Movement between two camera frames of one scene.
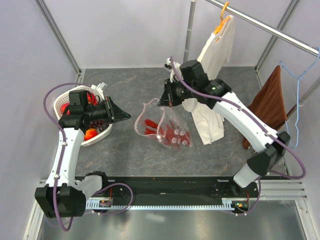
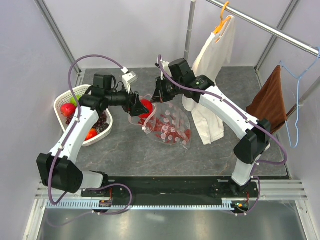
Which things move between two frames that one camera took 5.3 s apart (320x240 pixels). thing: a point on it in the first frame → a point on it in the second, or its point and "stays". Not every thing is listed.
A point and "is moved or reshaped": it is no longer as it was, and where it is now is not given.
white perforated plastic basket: (64, 98) stays
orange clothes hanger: (223, 20) stays
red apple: (62, 107) stays
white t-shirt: (216, 52) stays
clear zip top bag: (164, 123) is moved or reshaped
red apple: (91, 99) is moved or reshaped
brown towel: (269, 104) stays
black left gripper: (113, 114) → (134, 106)
